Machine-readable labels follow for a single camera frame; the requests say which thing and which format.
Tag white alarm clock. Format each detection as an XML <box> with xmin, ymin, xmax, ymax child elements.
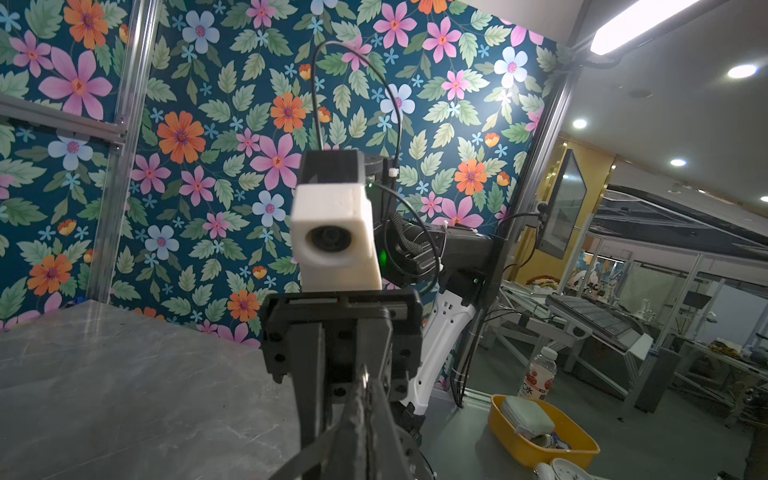
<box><xmin>533</xmin><ymin>458</ymin><xmax>594</xmax><ymax>480</ymax></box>

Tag black monitor screen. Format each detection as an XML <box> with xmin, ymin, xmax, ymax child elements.
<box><xmin>537</xmin><ymin>149</ymin><xmax>587</xmax><ymax>259</ymax></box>

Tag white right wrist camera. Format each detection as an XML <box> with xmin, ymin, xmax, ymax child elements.
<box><xmin>290</xmin><ymin>150</ymin><xmax>382</xmax><ymax>293</ymax></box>

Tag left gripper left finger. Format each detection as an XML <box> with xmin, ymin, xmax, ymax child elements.
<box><xmin>281</xmin><ymin>371</ymin><xmax>368</xmax><ymax>479</ymax></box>

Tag aluminium frame bars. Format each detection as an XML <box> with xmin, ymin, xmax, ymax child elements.
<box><xmin>1</xmin><ymin>1</ymin><xmax>572</xmax><ymax>322</ymax></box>

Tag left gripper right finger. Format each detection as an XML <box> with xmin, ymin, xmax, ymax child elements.
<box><xmin>367</xmin><ymin>380</ymin><xmax>417</xmax><ymax>480</ymax></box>

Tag plastic drink bottle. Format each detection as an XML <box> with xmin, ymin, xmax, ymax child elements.
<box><xmin>517</xmin><ymin>347</ymin><xmax>558</xmax><ymax>400</ymax></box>

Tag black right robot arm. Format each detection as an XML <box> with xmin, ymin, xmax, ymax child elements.
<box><xmin>260</xmin><ymin>150</ymin><xmax>503</xmax><ymax>446</ymax></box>

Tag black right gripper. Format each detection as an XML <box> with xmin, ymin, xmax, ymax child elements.
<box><xmin>261</xmin><ymin>289</ymin><xmax>423</xmax><ymax>447</ymax></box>

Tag yellow plastic tray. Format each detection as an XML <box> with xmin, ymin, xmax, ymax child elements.
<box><xmin>488</xmin><ymin>395</ymin><xmax>601</xmax><ymax>470</ymax></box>

